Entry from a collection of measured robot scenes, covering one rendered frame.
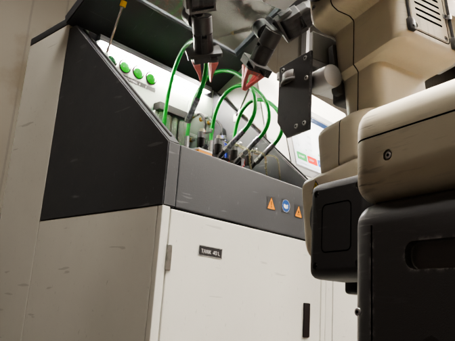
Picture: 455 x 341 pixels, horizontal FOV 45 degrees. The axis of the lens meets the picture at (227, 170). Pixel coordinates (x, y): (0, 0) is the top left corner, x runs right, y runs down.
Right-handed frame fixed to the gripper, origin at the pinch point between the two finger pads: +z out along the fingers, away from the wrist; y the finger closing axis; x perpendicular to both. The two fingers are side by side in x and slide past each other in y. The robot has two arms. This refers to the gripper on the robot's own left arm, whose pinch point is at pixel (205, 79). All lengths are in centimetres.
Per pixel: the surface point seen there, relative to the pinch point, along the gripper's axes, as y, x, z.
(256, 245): -7, 39, 34
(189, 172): 10.1, 37.4, 7.6
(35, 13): 76, -188, 31
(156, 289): 22, 61, 23
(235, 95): -18, -49, 31
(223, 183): 1.1, 33.5, 15.2
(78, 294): 43, 43, 37
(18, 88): 89, -153, 62
